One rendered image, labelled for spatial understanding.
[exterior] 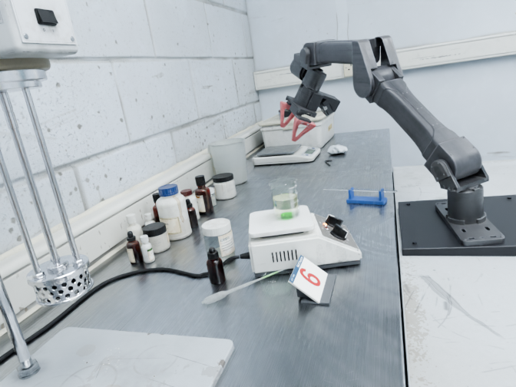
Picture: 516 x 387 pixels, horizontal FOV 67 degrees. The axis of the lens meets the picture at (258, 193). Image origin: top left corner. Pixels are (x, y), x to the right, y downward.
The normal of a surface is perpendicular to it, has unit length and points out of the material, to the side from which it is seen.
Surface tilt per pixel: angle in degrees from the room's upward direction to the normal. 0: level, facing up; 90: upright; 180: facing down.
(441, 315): 0
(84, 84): 90
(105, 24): 90
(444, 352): 0
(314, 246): 90
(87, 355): 0
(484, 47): 90
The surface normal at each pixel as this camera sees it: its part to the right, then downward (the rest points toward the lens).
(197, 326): -0.15, -0.95
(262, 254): 0.00, 0.29
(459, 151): 0.11, -0.60
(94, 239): 0.95, -0.04
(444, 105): -0.29, 0.31
